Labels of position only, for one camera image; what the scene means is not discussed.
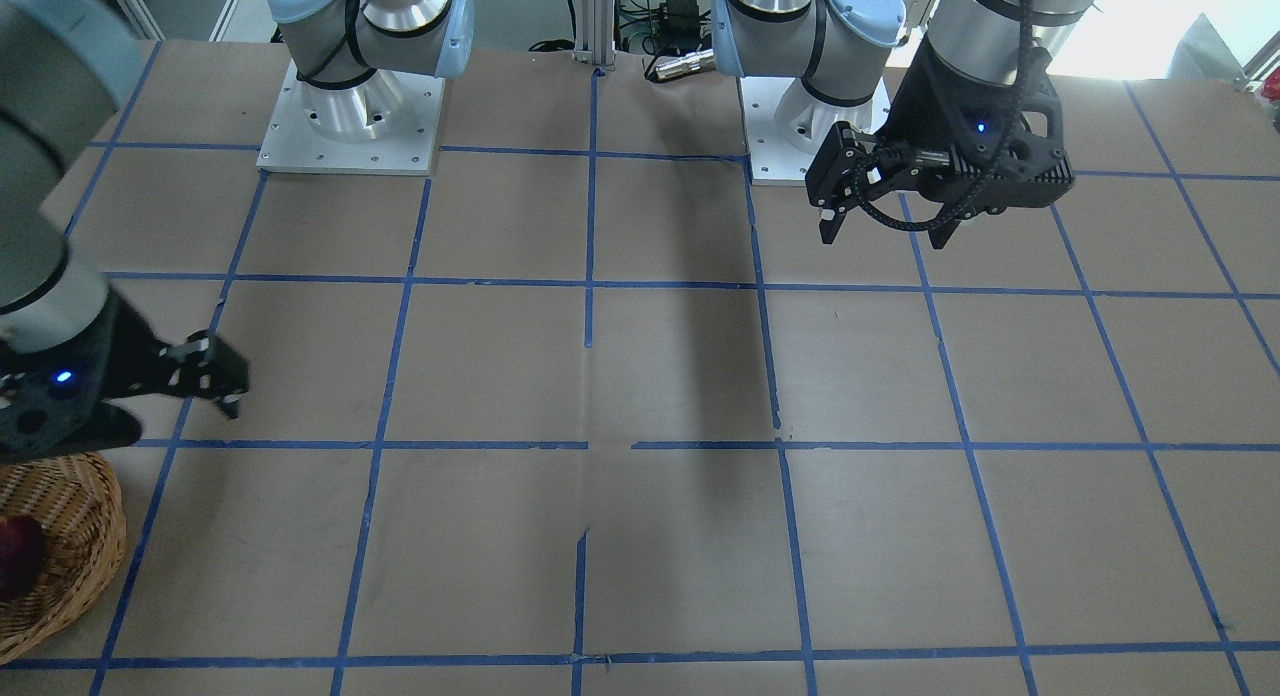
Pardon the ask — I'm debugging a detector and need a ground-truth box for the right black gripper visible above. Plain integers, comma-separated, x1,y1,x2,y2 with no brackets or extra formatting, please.
3,290,250,421

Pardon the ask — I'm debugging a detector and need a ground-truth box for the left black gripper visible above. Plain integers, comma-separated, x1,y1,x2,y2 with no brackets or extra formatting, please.
805,44,1050,249

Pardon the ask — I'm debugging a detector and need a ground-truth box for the dark red apple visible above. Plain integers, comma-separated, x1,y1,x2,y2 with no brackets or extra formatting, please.
1,514,46,603

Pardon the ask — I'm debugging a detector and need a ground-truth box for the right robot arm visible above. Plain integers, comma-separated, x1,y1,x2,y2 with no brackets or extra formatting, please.
3,0,476,430

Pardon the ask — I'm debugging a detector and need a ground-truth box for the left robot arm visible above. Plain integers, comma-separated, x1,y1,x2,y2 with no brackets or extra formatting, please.
710,0,1094,249

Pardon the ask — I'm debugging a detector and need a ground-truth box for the wicker basket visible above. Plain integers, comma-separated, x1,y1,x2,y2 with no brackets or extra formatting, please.
1,453,125,665

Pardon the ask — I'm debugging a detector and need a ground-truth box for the silver metal cylinder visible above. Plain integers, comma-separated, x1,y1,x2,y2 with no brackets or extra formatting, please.
644,49,716,84

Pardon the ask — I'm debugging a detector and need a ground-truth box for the black power adapter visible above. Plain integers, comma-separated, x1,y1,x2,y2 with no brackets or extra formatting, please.
657,0,701,38

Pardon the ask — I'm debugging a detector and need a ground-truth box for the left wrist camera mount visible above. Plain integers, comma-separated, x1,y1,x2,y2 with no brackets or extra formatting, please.
952,78,1075,212

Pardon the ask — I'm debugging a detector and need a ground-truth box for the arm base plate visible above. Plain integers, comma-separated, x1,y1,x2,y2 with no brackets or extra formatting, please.
739,77,890,186
256,64,449,177

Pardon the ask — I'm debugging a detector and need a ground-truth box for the aluminium frame post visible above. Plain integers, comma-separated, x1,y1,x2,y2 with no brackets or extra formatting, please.
571,0,617,70

